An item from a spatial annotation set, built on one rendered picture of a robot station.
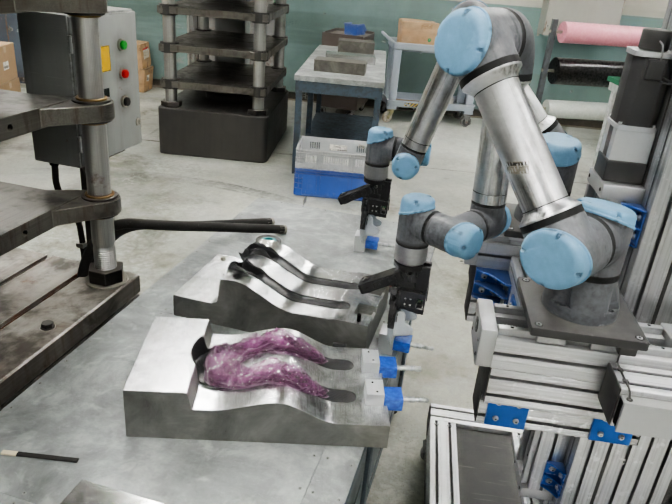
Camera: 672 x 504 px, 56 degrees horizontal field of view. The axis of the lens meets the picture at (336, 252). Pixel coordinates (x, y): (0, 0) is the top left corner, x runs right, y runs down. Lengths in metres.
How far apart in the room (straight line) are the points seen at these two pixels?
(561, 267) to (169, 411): 0.76
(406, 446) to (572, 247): 1.52
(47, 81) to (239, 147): 3.72
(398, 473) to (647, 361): 1.22
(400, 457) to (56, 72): 1.71
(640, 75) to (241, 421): 1.06
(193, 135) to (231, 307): 4.07
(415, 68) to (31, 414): 6.95
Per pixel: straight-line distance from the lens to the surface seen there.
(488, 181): 1.39
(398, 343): 1.53
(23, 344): 1.65
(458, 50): 1.20
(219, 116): 5.46
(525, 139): 1.19
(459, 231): 1.31
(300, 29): 7.90
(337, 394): 1.32
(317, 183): 4.74
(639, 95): 1.50
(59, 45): 1.84
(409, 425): 2.61
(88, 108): 1.66
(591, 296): 1.33
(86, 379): 1.47
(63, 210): 1.71
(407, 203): 1.36
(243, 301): 1.55
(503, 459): 2.25
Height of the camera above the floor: 1.66
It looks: 25 degrees down
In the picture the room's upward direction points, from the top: 5 degrees clockwise
